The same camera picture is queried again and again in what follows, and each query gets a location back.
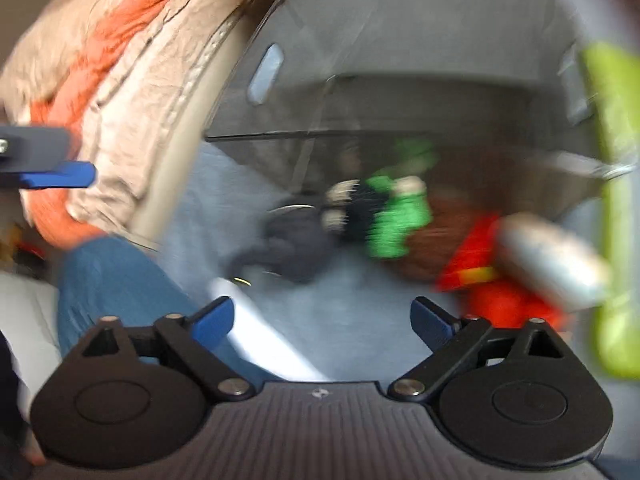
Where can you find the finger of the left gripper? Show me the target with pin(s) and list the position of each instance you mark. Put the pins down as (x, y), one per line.
(67, 175)

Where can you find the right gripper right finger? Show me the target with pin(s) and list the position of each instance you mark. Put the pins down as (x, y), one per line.
(516, 397)

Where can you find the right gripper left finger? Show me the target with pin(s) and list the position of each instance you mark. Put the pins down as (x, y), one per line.
(127, 396)

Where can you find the lime green plastic container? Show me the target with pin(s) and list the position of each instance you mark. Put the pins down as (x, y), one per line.
(613, 80)

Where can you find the brown round object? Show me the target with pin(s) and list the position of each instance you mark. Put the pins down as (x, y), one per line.
(430, 248)

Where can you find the blue jeans leg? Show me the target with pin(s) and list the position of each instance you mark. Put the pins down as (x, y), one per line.
(110, 276)

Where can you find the beige orange jacket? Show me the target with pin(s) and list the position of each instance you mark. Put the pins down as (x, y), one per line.
(116, 74)

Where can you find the silver cylindrical bottle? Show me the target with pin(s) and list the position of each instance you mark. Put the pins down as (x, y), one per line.
(552, 262)

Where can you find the red packet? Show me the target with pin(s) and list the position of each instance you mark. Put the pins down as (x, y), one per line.
(488, 292)

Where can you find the dark grey cloth item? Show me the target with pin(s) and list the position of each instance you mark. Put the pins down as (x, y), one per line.
(299, 237)

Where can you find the green black toy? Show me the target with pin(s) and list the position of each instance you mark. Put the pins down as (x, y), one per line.
(381, 211)

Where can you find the grey fabric storage box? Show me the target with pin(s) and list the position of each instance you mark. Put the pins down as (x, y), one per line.
(482, 99)

